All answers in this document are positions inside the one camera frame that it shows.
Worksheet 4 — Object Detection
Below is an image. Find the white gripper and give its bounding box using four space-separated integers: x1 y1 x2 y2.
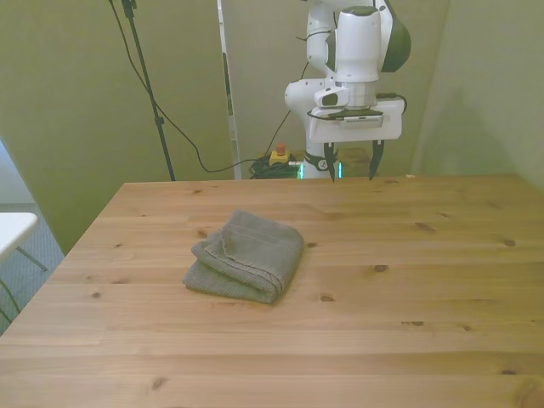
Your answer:
308 97 404 184

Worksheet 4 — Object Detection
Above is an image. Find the grey towel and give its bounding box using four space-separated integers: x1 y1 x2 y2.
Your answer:
182 209 306 305

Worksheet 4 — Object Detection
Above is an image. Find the yellow emergency stop box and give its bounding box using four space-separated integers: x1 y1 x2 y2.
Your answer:
269 143 291 167

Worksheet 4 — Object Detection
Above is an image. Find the white upright pole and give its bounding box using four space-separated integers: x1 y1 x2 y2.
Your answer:
216 0 244 180

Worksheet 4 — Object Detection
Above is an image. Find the pale blue panel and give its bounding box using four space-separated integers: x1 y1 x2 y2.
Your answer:
0 138 37 206

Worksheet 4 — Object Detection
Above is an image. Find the white side table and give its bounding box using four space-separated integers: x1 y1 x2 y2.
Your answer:
0 212 49 274

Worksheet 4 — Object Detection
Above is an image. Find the grey wrist camera bar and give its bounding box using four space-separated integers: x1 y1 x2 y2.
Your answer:
338 108 387 128

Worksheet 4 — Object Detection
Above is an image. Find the coiled dark cable bundle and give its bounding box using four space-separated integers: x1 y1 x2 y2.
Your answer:
248 155 305 180

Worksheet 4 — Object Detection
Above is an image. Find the black cable along robot arm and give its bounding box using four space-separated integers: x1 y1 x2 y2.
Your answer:
267 29 408 156

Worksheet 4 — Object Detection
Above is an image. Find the black camera stand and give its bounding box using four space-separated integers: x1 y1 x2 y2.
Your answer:
120 0 177 182

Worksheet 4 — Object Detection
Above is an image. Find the black cable by camera stand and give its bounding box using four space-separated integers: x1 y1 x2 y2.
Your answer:
108 0 273 173

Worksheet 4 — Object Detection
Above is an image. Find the dark curved metal frame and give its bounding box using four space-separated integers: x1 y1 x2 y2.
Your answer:
0 278 21 324

